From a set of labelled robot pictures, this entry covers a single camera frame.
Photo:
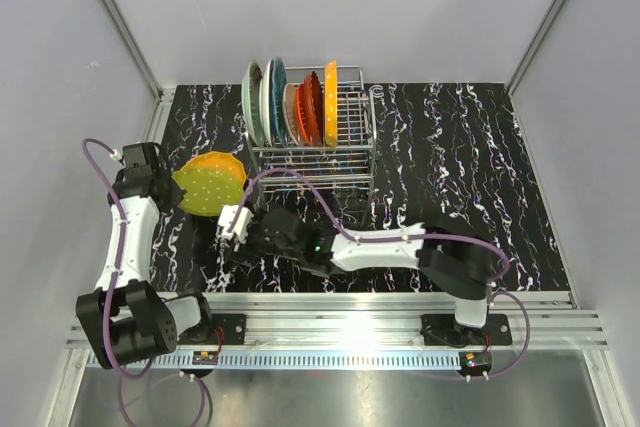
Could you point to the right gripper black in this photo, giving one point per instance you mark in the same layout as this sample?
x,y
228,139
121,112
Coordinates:
x,y
246,247

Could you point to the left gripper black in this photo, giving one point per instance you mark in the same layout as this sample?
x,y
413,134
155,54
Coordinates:
x,y
176,193

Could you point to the green scalloped plate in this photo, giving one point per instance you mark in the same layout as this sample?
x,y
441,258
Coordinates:
x,y
206,191

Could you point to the red-orange scalloped plate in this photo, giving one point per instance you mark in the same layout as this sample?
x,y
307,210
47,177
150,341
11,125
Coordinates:
x,y
300,120

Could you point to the dark red scalloped plate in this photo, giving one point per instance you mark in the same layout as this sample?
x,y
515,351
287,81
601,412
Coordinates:
x,y
310,86

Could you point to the cream plate with dark patch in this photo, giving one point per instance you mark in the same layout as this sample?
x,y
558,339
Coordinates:
x,y
290,113

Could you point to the light green flower plate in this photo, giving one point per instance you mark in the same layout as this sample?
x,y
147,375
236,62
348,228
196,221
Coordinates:
x,y
250,93

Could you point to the white plate teal rim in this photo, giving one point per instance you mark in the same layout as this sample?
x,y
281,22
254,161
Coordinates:
x,y
264,104

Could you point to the dark teal plate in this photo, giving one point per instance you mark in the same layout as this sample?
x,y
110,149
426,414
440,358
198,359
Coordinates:
x,y
278,81

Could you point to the yellow scalloped plate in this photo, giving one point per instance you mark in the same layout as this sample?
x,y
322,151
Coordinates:
x,y
331,104

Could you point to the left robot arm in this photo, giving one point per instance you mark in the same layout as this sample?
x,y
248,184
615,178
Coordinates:
x,y
124,319

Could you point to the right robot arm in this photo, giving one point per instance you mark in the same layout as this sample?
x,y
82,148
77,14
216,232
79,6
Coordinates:
x,y
457,264

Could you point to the bottom orange-yellow scalloped plate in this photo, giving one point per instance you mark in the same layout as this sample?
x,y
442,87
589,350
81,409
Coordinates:
x,y
222,162

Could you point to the left controller board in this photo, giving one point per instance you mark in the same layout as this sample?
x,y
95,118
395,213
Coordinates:
x,y
205,358

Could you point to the controller board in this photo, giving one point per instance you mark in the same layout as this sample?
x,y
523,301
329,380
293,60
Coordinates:
x,y
205,358
477,360

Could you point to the right controller board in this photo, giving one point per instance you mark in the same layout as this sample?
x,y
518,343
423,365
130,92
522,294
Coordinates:
x,y
477,360

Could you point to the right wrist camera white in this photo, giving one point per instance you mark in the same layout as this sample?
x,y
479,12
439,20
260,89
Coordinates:
x,y
233,225

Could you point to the left aluminium frame post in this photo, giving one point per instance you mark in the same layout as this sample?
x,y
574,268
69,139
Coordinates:
x,y
132,48

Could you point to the aluminium frame post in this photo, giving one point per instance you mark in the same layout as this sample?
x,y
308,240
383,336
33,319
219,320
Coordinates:
x,y
132,48
544,28

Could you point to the metal wire dish rack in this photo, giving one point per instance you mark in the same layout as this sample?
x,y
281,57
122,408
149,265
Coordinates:
x,y
344,175

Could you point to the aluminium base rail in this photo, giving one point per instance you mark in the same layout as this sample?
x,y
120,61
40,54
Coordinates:
x,y
379,331

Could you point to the right aluminium frame post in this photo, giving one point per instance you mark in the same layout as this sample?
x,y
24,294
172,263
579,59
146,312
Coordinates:
x,y
544,28

